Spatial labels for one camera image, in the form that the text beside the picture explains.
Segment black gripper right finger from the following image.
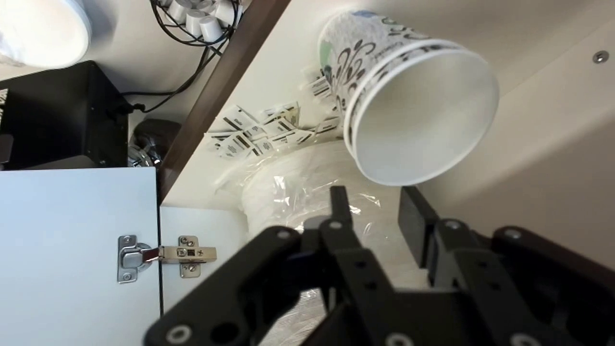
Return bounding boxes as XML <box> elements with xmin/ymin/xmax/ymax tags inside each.
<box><xmin>398</xmin><ymin>184</ymin><xmax>615</xmax><ymax>346</ymax></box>

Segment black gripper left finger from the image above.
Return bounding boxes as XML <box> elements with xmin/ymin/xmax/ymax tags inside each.
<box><xmin>143</xmin><ymin>184</ymin><xmax>395</xmax><ymax>346</ymax></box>

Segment metal cabinet hinge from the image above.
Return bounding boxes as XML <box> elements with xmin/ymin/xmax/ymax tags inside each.
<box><xmin>116</xmin><ymin>232</ymin><xmax>220</xmax><ymax>284</ymax></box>

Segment plastic-wrapped cup stack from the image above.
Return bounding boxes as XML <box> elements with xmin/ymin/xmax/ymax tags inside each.
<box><xmin>208</xmin><ymin>101</ymin><xmax>412</xmax><ymax>346</ymax></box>

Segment patterned white paper cup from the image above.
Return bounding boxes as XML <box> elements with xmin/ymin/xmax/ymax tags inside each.
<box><xmin>316</xmin><ymin>5</ymin><xmax>502</xmax><ymax>188</ymax></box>

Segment shiny metal jug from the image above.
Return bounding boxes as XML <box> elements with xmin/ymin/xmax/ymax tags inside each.
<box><xmin>127</xmin><ymin>116</ymin><xmax>183</xmax><ymax>168</ymax></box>

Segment black coffee machine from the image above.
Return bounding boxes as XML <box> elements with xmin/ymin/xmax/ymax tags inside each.
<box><xmin>0</xmin><ymin>59</ymin><xmax>133</xmax><ymax>172</ymax></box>

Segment plastic-wrapped white bowls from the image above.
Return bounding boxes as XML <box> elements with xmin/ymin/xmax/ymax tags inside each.
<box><xmin>0</xmin><ymin>0</ymin><xmax>93</xmax><ymax>70</ymax></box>

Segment black power cable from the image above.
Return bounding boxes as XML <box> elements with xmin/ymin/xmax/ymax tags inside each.
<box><xmin>122</xmin><ymin>36</ymin><xmax>227</xmax><ymax>115</ymax></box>

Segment black wire pod basket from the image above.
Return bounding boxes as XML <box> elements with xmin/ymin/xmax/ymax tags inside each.
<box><xmin>149</xmin><ymin>0</ymin><xmax>243</xmax><ymax>47</ymax></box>

